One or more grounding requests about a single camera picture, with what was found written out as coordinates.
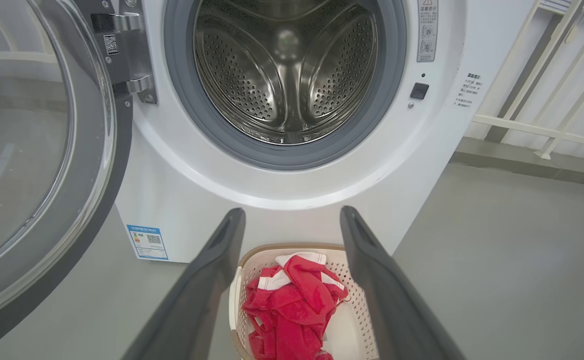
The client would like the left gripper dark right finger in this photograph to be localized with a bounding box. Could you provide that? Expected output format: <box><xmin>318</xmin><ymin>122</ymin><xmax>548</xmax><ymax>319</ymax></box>
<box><xmin>339</xmin><ymin>205</ymin><xmax>468</xmax><ymax>360</ymax></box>

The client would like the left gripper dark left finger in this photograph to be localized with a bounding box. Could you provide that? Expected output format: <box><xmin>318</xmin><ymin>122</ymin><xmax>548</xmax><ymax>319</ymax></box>
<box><xmin>122</xmin><ymin>207</ymin><xmax>247</xmax><ymax>360</ymax></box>

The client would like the red garment with white trim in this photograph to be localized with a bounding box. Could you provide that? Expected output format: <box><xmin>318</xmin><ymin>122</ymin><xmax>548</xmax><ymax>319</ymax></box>
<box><xmin>242</xmin><ymin>252</ymin><xmax>350</xmax><ymax>360</ymax></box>

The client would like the black-rimmed glass washer door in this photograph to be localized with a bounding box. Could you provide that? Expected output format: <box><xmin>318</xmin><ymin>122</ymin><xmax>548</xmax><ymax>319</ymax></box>
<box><xmin>0</xmin><ymin>0</ymin><xmax>134</xmax><ymax>358</ymax></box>

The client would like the cream perforated laundry basket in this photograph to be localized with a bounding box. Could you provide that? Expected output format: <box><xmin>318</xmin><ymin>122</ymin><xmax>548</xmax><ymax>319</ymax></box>
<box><xmin>228</xmin><ymin>243</ymin><xmax>380</xmax><ymax>360</ymax></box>

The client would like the white front-load washing machine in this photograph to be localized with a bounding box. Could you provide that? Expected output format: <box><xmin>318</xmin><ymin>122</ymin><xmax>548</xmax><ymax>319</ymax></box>
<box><xmin>114</xmin><ymin>0</ymin><xmax>538</xmax><ymax>263</ymax></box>

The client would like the metal washer door hinge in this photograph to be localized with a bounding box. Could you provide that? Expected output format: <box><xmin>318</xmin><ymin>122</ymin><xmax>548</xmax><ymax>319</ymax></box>
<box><xmin>91</xmin><ymin>0</ymin><xmax>159</xmax><ymax>106</ymax></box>

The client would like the blue energy label sticker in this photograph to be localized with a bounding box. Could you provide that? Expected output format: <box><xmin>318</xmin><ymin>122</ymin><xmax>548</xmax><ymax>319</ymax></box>
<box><xmin>127</xmin><ymin>224</ymin><xmax>169</xmax><ymax>261</ymax></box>

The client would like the white metal railing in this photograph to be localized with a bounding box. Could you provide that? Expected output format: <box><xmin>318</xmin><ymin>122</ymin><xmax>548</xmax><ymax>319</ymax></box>
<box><xmin>472</xmin><ymin>0</ymin><xmax>584</xmax><ymax>161</ymax></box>

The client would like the printed text label on washer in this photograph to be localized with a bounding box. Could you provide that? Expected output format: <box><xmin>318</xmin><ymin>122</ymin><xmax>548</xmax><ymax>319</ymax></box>
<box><xmin>454</xmin><ymin>72</ymin><xmax>483</xmax><ymax>110</ymax></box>

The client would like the grey warning sticker on washer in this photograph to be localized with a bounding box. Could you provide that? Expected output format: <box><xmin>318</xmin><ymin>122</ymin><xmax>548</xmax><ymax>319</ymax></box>
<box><xmin>417</xmin><ymin>0</ymin><xmax>439</xmax><ymax>63</ymax></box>

